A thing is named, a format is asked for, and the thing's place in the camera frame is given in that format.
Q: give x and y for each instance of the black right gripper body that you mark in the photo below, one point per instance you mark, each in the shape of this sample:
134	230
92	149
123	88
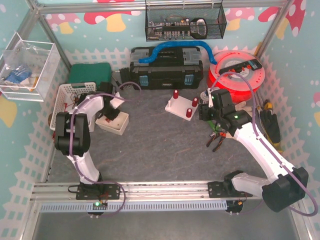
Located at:
203	113

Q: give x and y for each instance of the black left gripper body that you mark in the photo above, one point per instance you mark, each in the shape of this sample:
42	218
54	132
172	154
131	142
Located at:
110	114

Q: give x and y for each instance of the white tray with springs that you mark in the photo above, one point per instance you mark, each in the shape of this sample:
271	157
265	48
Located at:
116	126

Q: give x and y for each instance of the green plastic water tap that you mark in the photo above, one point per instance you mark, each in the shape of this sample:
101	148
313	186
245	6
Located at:
214	126

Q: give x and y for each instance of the orange black pliers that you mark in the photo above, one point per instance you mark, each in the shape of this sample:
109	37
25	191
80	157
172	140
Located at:
218	136

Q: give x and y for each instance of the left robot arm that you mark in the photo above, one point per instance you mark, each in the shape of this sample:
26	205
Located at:
72	132

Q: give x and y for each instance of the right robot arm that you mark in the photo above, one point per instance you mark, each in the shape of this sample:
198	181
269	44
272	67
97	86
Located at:
284	184

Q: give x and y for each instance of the white cotton work glove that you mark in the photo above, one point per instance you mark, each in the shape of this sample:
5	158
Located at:
246	108

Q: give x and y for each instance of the red filament spool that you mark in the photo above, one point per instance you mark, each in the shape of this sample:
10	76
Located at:
238	88

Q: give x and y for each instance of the green plastic tool case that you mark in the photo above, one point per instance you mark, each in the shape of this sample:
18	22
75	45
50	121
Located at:
90	72

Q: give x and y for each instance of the white perforated plastic basket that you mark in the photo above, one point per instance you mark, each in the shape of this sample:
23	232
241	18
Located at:
67	98

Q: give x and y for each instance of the black plastic toolbox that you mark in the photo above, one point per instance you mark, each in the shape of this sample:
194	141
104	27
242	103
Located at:
174	68

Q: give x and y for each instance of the yellow black screwdriver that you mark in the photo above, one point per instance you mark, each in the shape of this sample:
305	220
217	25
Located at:
267	105

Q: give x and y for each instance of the black yellow work glove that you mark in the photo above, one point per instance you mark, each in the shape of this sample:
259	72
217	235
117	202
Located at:
269	122

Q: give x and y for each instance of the blue white glove in box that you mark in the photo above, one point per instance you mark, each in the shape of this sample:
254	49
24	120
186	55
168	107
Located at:
19	76

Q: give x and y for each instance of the solder wire spool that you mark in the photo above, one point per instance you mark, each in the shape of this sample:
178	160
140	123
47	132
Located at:
204	97

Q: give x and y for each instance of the white peg base plate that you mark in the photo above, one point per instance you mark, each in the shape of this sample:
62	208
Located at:
179	106

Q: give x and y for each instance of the grey slotted cable duct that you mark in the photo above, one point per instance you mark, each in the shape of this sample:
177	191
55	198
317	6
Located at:
130	206

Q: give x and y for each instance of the clear acrylic wall box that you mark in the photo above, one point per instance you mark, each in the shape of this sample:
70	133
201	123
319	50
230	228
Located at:
41	58

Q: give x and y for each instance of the black wire mesh basket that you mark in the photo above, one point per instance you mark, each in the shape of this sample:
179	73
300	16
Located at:
181	22

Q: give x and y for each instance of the aluminium linear rail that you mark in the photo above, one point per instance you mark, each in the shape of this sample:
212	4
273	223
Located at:
139	191

